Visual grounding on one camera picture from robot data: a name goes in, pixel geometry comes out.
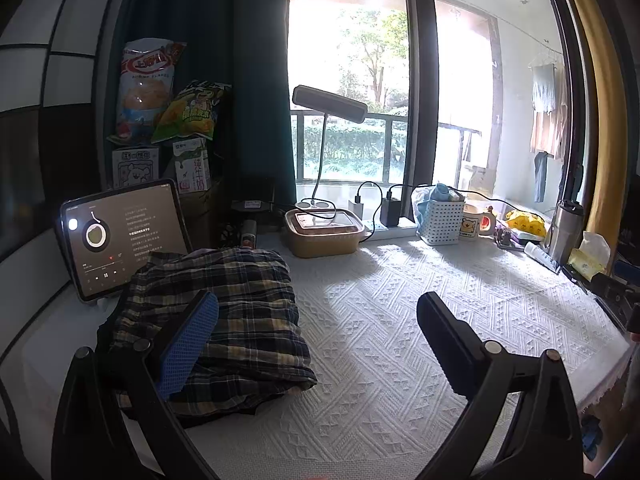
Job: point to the small dark bottle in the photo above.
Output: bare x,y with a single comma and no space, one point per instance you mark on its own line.
249,234

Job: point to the white power strip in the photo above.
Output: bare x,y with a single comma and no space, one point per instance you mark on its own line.
395,231

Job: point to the plaid pants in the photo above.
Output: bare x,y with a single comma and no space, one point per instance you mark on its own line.
240,310

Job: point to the balcony railing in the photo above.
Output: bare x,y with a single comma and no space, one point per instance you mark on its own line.
380,117

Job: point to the teal curtain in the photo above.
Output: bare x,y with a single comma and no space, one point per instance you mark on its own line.
250,60

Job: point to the hanging white shirt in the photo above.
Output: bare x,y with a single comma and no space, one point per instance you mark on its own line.
542,87

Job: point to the yellow wipes packet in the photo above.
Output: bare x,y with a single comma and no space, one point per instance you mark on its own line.
525,222

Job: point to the green chip bag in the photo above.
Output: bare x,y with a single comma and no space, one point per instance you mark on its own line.
192,112

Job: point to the brown cardboard box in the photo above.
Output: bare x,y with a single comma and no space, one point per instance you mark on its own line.
200,220

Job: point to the steel tumbler with black lid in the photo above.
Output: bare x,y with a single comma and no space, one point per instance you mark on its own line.
562,235

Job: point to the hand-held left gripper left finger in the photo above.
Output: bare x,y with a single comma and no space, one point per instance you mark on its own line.
187,355

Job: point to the cream bear mug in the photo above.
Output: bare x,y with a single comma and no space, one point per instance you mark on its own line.
470,225

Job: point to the white cream tube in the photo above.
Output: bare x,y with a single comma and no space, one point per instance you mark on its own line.
540,252

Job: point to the white desk lamp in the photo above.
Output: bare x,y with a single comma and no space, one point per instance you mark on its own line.
327,102

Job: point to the yellow tissue pack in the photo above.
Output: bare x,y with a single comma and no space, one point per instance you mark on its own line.
587,260

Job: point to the red snack bag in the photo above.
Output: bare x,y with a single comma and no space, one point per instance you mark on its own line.
147,95

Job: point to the white milk carton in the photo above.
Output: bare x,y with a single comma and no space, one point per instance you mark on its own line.
192,170

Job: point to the white charger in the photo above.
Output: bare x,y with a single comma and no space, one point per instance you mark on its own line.
357,210

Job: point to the white cartoon box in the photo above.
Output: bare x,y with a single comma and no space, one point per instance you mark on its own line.
135,167

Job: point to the tablet with dark screen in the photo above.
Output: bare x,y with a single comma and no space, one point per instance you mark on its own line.
120,225

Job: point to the black box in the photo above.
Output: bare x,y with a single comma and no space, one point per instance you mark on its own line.
252,190

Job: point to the black charger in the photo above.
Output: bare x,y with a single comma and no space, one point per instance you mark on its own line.
390,212

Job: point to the yellow curtain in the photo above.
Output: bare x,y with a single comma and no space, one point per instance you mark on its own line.
595,135

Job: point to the small green figurine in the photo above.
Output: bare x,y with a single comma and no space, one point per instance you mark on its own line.
502,236

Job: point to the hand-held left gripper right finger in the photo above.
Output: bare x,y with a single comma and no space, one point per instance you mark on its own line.
440,330

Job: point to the white perforated basket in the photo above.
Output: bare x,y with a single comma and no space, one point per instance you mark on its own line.
442,222

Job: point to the hanging peach garment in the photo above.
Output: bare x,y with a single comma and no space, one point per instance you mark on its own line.
542,132

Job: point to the brown lunch box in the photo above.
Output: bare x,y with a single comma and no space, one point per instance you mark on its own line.
320,242

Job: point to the hanging dark garment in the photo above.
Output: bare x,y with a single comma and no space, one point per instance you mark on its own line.
541,175

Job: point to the blue item in basket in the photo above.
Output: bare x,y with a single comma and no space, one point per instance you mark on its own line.
442,192

